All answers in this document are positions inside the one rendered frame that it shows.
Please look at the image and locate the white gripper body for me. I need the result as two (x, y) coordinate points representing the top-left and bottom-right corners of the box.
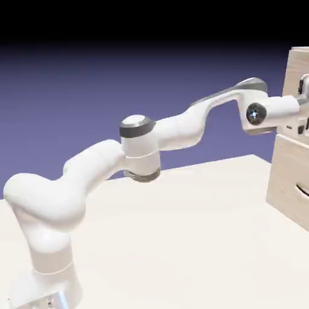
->
(298, 73), (309, 99)

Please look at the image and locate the light wood drawer front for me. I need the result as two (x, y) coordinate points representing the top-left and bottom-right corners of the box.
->
(281, 47), (309, 136)
(265, 133), (309, 234)

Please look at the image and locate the light wood cabinet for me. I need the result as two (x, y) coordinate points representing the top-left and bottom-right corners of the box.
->
(265, 46), (309, 234)

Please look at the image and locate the dark curved drawer handle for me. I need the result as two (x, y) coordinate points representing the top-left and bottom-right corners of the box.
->
(295, 182), (309, 197)

